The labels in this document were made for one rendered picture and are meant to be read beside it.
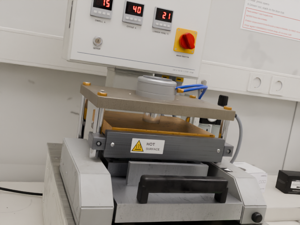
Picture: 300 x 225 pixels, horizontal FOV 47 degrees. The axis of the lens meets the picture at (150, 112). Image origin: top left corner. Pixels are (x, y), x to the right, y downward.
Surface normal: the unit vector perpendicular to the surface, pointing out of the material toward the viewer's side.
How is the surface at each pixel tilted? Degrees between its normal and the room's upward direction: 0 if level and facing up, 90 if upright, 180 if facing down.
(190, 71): 90
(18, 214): 0
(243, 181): 41
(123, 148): 90
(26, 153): 90
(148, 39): 90
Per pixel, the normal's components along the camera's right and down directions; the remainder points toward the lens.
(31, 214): 0.15, -0.98
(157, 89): 0.01, 0.14
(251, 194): 0.34, -0.62
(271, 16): 0.35, 0.19
